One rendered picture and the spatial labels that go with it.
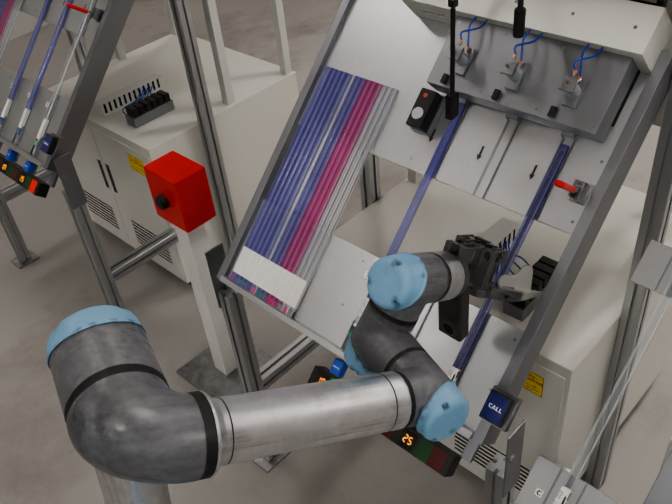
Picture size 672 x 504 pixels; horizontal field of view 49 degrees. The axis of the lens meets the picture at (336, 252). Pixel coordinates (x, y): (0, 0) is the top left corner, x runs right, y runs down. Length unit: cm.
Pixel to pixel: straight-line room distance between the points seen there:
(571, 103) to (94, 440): 89
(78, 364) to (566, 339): 105
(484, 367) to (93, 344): 69
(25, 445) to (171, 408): 169
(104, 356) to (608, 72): 89
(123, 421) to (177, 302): 194
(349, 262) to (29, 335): 161
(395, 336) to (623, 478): 126
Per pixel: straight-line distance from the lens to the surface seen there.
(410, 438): 137
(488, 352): 130
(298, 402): 87
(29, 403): 259
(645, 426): 230
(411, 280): 98
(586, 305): 169
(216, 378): 241
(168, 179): 190
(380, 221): 190
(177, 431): 80
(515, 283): 122
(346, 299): 145
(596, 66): 130
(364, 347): 105
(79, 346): 88
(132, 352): 86
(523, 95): 132
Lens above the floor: 177
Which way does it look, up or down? 39 degrees down
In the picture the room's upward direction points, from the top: 7 degrees counter-clockwise
